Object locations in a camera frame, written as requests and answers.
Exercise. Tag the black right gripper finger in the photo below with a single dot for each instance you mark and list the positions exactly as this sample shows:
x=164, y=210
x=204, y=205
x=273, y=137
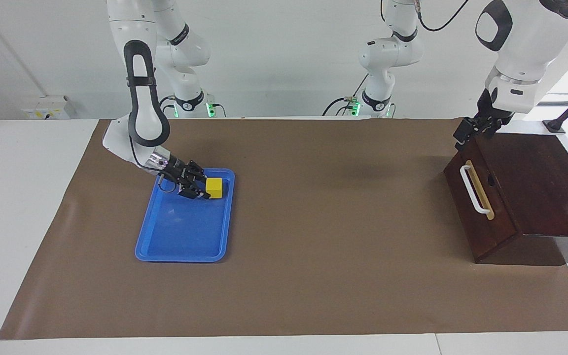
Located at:
x=194, y=194
x=197, y=170

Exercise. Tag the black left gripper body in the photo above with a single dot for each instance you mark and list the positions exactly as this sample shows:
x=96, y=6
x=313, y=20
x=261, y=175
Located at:
x=491, y=116

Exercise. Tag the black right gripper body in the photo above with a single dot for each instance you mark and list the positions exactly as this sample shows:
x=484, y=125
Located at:
x=178, y=172

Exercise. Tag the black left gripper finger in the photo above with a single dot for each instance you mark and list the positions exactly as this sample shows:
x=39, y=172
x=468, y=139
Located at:
x=467, y=133
x=491, y=130

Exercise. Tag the yellow cube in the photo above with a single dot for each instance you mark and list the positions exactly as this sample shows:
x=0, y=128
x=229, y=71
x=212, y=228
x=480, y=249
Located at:
x=214, y=188

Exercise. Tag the wooden drawer with dark front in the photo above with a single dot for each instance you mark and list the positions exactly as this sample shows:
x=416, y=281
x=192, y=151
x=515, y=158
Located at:
x=496, y=236

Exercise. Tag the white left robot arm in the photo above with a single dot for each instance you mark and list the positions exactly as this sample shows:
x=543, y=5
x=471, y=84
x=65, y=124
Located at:
x=530, y=44

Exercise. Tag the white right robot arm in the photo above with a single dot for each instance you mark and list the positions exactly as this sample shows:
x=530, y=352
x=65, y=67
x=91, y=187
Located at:
x=148, y=123

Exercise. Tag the dark wooden drawer cabinet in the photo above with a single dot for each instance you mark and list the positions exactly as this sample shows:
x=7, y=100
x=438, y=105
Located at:
x=540, y=187

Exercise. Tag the blue plastic tray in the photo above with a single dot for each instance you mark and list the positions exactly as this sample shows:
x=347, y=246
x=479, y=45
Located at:
x=185, y=231

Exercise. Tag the brown paper table mat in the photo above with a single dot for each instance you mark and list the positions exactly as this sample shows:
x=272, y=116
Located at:
x=313, y=271

